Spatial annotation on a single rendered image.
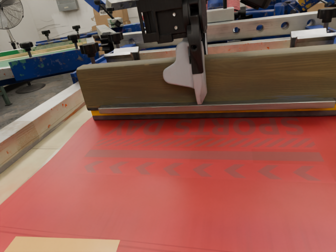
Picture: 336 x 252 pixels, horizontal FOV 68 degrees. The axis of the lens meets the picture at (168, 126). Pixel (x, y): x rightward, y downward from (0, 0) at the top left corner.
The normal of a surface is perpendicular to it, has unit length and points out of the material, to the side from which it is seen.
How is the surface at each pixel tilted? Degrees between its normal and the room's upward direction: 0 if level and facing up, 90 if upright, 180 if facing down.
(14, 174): 0
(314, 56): 90
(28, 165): 0
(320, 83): 90
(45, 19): 90
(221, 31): 90
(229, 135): 0
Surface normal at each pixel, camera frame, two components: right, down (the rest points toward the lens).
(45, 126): 0.97, -0.01
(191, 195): -0.13, -0.88
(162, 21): -0.21, 0.47
